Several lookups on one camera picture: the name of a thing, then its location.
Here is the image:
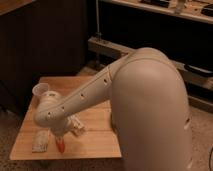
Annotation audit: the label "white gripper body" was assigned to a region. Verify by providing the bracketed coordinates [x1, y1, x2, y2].
[50, 118, 74, 137]

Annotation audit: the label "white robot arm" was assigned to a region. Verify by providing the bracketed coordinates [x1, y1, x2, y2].
[34, 48, 192, 171]

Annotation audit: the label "white plastic bottle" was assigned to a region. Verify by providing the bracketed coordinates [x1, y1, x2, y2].
[71, 115, 85, 136]

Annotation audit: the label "white snack packet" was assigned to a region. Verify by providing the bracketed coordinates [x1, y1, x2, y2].
[32, 130, 50, 153]

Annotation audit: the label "wooden table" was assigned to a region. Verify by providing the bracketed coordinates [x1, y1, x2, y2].
[9, 76, 123, 162]

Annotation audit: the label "background shelf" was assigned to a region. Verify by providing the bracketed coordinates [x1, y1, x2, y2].
[101, 0, 213, 25]

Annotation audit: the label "grey metal rail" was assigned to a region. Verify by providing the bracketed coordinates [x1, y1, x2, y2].
[88, 37, 213, 91]

